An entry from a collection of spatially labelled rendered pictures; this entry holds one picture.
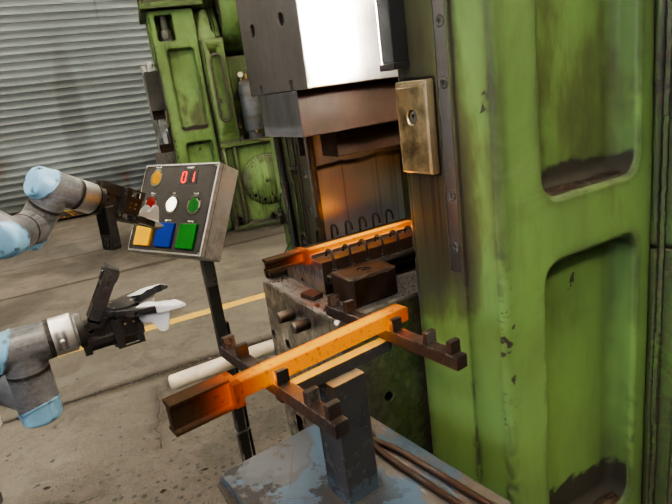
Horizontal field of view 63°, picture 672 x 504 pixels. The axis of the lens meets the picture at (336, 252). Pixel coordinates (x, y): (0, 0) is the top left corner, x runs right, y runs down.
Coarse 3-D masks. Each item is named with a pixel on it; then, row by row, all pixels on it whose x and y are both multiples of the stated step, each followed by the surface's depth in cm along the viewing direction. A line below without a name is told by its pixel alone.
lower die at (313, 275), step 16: (384, 224) 154; (368, 240) 135; (384, 240) 134; (400, 240) 134; (320, 256) 129; (336, 256) 127; (352, 256) 127; (288, 272) 142; (304, 272) 133; (320, 272) 125; (320, 288) 127
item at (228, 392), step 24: (384, 312) 89; (336, 336) 82; (360, 336) 84; (288, 360) 77; (312, 360) 79; (216, 384) 71; (240, 384) 72; (264, 384) 75; (168, 408) 68; (192, 408) 70; (216, 408) 72
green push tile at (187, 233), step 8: (184, 224) 160; (192, 224) 158; (184, 232) 159; (192, 232) 158; (176, 240) 161; (184, 240) 159; (192, 240) 157; (176, 248) 161; (184, 248) 158; (192, 248) 157
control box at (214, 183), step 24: (168, 168) 171; (192, 168) 165; (216, 168) 159; (144, 192) 175; (168, 192) 169; (192, 192) 162; (216, 192) 158; (168, 216) 166; (192, 216) 160; (216, 216) 159; (216, 240) 159
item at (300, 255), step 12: (384, 228) 139; (396, 228) 140; (336, 240) 134; (348, 240) 133; (288, 252) 128; (300, 252) 127; (312, 252) 129; (264, 264) 125; (276, 264) 126; (288, 264) 127
